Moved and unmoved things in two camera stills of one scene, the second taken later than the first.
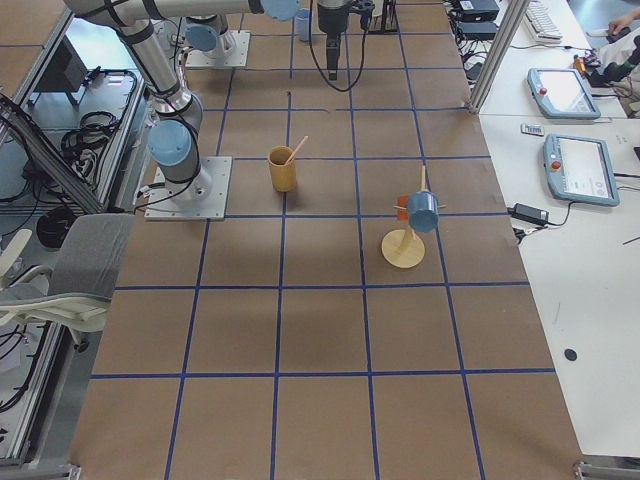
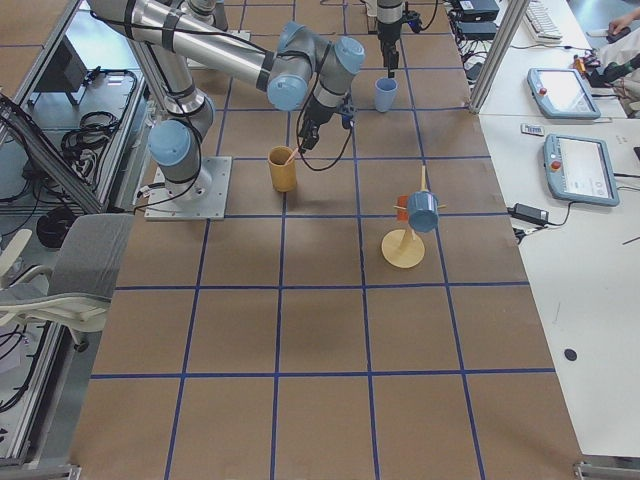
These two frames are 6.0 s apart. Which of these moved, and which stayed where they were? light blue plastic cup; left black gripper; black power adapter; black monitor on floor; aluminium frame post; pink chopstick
Moved: left black gripper; light blue plastic cup
Stayed: aluminium frame post; pink chopstick; black monitor on floor; black power adapter
